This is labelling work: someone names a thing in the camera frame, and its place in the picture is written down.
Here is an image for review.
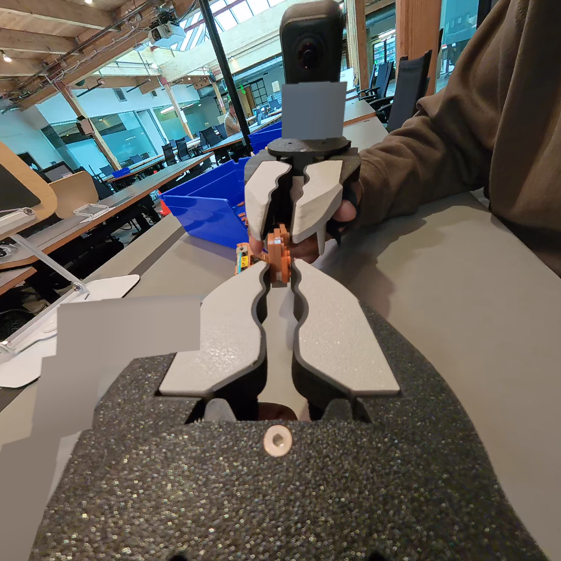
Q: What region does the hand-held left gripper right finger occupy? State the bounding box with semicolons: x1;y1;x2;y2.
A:
291;259;401;399

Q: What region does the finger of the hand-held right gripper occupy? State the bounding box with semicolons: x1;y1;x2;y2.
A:
245;161;293;242
291;159;344;245

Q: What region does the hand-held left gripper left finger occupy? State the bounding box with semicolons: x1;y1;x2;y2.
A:
158;261;269;399

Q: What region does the blue storage bin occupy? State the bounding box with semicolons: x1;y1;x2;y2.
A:
160;159;264;250
247;122;283;154

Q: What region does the orange brick assembly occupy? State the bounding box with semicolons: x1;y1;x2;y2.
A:
262;224;293;288

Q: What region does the grey desk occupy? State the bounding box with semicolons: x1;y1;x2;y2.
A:
0;101;561;561

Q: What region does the person's right hand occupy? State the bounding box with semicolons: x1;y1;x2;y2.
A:
291;182;364;264

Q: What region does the brick vehicle model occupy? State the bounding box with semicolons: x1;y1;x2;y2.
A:
234;243;257;277

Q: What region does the black mesh chair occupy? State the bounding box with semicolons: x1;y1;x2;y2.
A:
386;50;432;132

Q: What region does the black pole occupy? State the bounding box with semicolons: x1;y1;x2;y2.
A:
197;0;254;154

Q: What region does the wood-edged long table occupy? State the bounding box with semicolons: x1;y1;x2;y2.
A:
0;151;215;270

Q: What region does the ceiling projector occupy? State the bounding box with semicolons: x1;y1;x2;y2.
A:
147;22;187;46

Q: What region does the wooden chair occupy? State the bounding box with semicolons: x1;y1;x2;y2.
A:
49;171;99;219

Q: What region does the person's brown jacket torso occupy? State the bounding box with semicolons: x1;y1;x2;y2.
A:
416;0;561;281

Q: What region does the wood-edged black board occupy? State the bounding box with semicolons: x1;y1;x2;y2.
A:
0;142;58;224

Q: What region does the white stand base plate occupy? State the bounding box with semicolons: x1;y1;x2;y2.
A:
0;274;141;389

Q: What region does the wooden post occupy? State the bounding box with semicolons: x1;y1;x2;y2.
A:
394;0;441;95

